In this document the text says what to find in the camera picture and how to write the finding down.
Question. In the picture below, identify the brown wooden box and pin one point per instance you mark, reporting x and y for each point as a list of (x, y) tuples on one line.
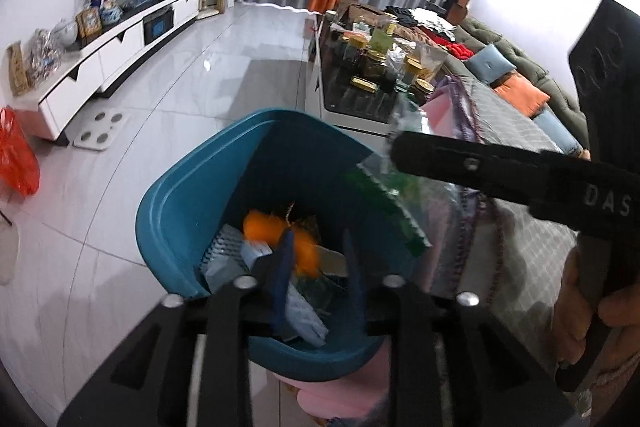
[(457, 7)]

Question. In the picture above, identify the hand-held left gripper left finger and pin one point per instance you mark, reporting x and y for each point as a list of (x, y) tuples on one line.
[(286, 277)]

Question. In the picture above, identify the white bathroom scale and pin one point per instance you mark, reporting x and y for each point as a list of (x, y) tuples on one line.
[(100, 132)]

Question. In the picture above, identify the green sofa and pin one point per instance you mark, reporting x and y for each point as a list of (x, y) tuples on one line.
[(545, 77)]

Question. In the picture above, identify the wrapped glassware set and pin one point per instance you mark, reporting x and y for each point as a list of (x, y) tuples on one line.
[(45, 57)]

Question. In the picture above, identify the blue white porcelain bowl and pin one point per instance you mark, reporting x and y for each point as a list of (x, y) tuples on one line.
[(111, 13)]

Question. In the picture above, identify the blue cushion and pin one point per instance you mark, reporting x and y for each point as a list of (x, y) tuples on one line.
[(560, 132), (490, 63)]

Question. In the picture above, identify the orange peel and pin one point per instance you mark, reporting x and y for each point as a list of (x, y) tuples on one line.
[(260, 227)]

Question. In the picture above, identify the person's right hand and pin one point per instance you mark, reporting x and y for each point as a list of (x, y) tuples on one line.
[(565, 317)]

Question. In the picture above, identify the orange cushion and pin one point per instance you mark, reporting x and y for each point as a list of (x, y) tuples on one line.
[(522, 93)]

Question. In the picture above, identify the checked sofa cover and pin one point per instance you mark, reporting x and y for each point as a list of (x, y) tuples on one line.
[(520, 147)]

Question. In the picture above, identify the white card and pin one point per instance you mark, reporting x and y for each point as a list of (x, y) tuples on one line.
[(332, 262)]

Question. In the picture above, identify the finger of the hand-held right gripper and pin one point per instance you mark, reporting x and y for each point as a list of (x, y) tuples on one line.
[(450, 164)]

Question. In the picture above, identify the group of jars and bottles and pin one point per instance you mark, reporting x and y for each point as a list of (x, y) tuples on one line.
[(380, 57)]

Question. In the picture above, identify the light blue paper packet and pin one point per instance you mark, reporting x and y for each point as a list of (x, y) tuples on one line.
[(302, 317)]

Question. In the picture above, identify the pink garment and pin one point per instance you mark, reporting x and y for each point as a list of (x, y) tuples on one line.
[(330, 392)]

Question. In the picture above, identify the clear plastic bag green packet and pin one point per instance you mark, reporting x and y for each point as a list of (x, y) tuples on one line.
[(405, 202)]

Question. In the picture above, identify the brown paper box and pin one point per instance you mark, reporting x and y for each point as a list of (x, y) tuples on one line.
[(18, 69)]

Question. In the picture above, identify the blue plastic bin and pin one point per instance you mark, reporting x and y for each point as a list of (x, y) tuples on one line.
[(200, 187)]

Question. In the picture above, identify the black coffee table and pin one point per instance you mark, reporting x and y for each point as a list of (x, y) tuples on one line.
[(350, 104)]

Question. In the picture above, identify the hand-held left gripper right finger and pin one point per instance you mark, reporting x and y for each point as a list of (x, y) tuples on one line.
[(356, 287)]

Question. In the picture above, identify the striped blue white packet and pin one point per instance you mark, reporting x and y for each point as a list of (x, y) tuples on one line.
[(225, 249)]

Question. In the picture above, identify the pile of clothes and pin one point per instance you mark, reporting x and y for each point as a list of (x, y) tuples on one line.
[(430, 24)]

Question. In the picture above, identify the white black tv cabinet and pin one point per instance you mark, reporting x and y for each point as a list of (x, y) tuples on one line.
[(125, 42)]

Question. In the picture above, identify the red plastic bag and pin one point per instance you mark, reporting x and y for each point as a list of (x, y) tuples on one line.
[(17, 157)]

